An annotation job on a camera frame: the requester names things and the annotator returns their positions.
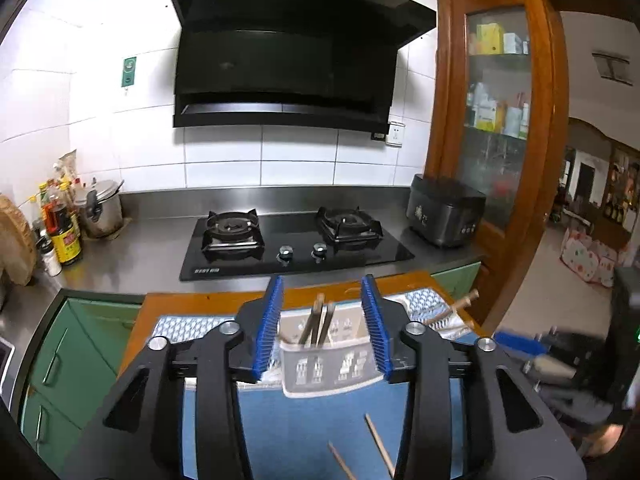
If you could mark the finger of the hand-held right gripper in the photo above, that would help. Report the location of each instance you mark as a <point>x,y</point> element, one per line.
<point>520,342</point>

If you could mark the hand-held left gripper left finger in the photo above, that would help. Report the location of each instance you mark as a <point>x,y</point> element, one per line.
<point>267,330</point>

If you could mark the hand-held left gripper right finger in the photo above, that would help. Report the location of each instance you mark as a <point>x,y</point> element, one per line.
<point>377,330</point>

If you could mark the dark wooden chopstick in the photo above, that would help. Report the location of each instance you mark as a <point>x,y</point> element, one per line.
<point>326,322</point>

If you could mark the white plastic utensil holder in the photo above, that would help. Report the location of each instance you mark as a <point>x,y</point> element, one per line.
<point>330,365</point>

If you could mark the person's right hand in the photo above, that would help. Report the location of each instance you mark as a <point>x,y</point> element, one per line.
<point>605,442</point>

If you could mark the chopsticks in basket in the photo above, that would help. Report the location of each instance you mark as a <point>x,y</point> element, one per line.
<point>312,320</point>

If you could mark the wooden table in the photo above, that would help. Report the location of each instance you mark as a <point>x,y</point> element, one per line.
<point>210,302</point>

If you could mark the wooden spoon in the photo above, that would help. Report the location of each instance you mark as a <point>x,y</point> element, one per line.
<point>452,307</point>

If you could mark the green base cabinet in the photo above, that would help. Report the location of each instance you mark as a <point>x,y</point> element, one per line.
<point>75,350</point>
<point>457,280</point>

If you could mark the floral print bag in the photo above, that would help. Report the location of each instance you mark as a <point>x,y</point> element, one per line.
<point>579,257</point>
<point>614,267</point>

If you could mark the blue cloth with patterned ends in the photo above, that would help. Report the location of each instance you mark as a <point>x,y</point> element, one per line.
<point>310,420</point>

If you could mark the black gas stove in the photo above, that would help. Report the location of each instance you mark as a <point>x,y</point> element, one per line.
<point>300,234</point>

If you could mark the light wooden chopstick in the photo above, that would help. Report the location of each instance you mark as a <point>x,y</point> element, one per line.
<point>342,462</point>
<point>380,445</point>

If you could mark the black countertop appliance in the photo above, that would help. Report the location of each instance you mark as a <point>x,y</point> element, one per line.
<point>440,210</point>

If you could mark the wooden display shelf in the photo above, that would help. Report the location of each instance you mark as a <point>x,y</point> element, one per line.
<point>622,190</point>

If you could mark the steel pressure cooker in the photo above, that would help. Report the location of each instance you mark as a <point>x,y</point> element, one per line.
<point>102,215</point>

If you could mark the yellow label sauce bottle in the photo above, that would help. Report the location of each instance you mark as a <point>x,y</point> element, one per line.
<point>67,245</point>

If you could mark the small white shaker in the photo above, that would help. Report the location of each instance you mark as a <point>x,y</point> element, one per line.
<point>50,262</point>

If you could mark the row of small boxes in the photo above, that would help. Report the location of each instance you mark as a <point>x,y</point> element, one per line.
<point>495,115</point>

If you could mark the wooden glass-door cabinet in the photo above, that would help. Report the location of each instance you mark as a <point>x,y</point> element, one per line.
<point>447,110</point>

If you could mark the cluster of condiment bottles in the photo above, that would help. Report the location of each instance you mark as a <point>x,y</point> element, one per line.
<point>60,195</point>

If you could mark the black range hood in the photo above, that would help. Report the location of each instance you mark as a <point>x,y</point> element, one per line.
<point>280,70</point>

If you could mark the round wooden cutting board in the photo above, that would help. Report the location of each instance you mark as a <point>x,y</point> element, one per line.
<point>17,245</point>

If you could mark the ceiling vent panel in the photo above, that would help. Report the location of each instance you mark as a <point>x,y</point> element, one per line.
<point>612,67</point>

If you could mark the white green box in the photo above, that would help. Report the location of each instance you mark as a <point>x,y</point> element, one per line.
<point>512,43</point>

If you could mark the yellow green box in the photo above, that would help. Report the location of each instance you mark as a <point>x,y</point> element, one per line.
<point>488,39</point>

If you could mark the white wall socket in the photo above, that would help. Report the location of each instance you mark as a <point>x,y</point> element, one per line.
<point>395,132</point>

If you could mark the green wall sticker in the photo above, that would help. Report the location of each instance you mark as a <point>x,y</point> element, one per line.
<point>129,72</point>

